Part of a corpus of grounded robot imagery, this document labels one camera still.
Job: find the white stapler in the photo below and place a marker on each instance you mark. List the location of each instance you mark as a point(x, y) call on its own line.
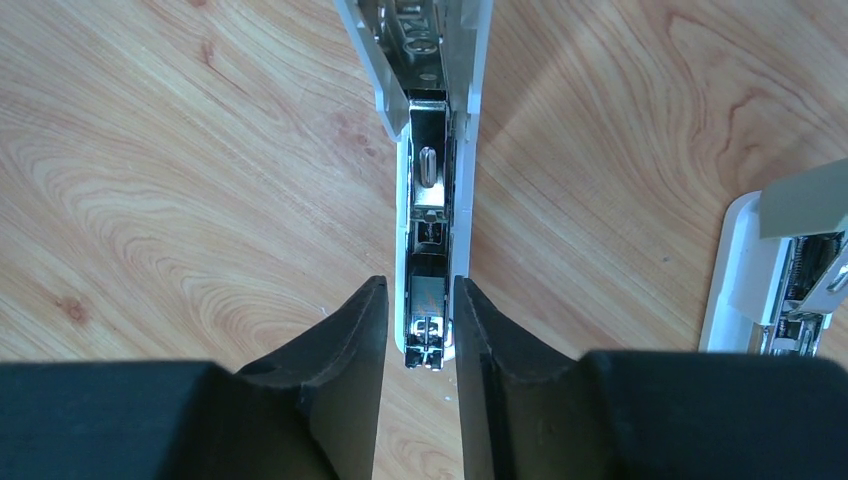
point(426, 62)

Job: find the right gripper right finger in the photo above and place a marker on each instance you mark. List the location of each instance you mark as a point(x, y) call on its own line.
point(528, 411)

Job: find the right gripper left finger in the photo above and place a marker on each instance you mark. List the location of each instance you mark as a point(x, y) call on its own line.
point(307, 410)

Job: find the grey green stapler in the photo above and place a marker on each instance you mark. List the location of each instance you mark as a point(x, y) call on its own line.
point(781, 266)

